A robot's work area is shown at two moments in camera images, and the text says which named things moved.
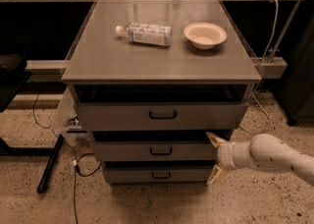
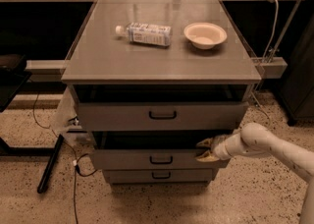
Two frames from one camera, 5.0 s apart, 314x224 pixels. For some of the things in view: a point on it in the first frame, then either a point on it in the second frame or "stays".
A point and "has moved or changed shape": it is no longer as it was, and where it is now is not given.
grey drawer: [155, 145] has moved or changed shape
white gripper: [225, 156] to [218, 149]
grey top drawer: [161, 107] stays
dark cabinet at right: [296, 91] stays
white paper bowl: [204, 34] stays
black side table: [13, 78] stays
